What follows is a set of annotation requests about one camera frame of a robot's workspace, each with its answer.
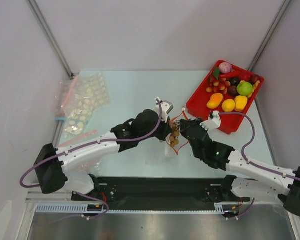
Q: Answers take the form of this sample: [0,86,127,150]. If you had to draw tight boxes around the red chili pepper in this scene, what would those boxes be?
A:
[219,70,241,79]

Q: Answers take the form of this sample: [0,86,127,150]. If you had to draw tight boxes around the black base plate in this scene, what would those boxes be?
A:
[71,174,251,212]

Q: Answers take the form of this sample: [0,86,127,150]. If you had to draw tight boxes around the yellow lemon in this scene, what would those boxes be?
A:
[221,99,236,113]

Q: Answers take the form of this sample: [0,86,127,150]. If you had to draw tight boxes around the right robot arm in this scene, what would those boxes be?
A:
[180,118,300,217]

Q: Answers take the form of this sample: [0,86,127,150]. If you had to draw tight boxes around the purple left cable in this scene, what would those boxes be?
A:
[19,99,163,222]

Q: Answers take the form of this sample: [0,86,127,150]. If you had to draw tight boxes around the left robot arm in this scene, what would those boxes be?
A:
[34,109,172,200]

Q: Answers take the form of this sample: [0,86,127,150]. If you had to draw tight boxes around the red plastic tray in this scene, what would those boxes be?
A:
[186,60,265,135]

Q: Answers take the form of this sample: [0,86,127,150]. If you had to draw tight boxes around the dark plum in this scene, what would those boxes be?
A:
[249,74,260,85]

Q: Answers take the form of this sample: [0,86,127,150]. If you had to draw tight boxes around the pink zipper empty bag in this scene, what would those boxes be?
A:
[49,74,102,173]

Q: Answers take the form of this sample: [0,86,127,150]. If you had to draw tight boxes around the white cable duct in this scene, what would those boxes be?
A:
[36,202,241,216]

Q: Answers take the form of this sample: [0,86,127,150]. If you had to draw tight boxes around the purple cable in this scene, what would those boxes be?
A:
[214,111,300,221]
[19,99,163,222]

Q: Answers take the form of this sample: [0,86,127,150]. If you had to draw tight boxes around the left aluminium frame post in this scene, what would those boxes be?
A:
[26,0,74,80]

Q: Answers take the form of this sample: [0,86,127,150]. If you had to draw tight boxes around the right aluminium frame post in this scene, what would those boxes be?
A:
[247,0,294,72]

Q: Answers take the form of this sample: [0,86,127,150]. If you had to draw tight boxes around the purple onion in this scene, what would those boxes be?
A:
[218,62,233,74]

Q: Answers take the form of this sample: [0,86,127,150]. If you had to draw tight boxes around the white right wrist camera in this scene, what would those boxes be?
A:
[199,110,221,131]

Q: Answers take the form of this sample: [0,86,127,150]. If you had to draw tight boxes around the clear zip bag orange zipper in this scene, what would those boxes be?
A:
[144,106,191,166]

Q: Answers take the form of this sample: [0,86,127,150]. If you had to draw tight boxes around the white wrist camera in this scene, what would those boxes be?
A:
[199,110,221,131]
[154,97,174,123]

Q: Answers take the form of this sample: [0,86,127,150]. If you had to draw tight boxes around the red lychee cluster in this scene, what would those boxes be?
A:
[206,75,231,95]

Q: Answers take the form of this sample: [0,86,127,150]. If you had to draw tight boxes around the aluminium frame post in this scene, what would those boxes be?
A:
[247,0,294,72]
[26,0,74,80]

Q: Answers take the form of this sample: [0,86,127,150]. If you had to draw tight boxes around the red apple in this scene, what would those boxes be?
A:
[238,71,251,82]

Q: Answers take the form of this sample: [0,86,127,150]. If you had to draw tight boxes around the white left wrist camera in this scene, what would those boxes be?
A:
[154,97,174,123]

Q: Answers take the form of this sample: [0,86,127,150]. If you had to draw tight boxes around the orange yellow mango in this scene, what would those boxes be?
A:
[206,93,224,110]

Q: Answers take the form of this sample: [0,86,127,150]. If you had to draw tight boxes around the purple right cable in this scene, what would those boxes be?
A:
[214,111,300,221]

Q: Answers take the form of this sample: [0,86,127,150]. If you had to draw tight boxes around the yellow bell pepper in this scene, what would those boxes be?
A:
[234,95,248,112]

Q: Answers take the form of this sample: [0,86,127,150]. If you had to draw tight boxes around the green apple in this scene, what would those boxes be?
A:
[236,81,253,97]

